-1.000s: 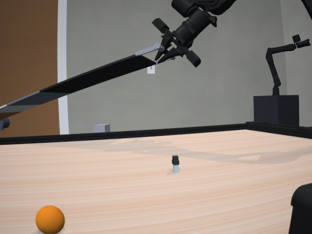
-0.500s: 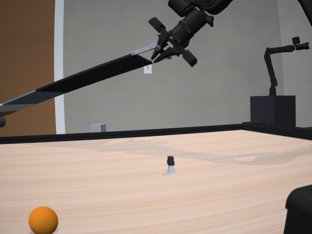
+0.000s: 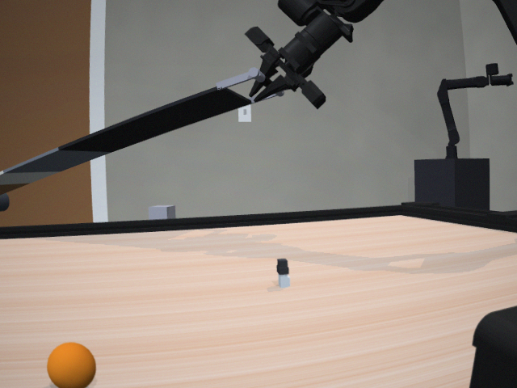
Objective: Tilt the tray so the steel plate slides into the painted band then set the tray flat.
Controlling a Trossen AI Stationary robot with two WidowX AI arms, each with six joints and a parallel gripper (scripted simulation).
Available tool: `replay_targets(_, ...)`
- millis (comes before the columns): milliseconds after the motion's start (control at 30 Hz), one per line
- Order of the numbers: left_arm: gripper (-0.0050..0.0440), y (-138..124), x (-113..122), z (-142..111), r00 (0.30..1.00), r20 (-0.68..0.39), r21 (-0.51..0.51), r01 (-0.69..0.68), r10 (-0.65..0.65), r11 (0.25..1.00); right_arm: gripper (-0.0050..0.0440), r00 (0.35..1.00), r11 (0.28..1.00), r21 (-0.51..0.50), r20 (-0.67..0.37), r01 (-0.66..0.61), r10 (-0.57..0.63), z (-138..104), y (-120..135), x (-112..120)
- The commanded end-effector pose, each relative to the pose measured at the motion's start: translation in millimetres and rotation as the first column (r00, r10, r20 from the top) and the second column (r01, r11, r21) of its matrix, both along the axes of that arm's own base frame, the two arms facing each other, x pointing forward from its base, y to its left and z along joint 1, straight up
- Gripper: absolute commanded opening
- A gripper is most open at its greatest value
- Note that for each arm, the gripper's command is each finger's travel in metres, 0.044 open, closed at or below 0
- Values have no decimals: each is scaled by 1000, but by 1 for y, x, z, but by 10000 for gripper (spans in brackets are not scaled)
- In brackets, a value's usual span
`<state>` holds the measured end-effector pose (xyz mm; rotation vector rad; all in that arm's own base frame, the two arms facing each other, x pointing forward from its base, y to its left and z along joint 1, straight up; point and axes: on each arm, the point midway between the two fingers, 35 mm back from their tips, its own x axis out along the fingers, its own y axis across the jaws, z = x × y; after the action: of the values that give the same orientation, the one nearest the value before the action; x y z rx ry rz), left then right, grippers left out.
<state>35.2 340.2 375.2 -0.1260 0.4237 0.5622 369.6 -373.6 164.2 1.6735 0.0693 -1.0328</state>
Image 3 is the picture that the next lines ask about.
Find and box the orange ball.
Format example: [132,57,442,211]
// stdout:
[47,343,96,388]

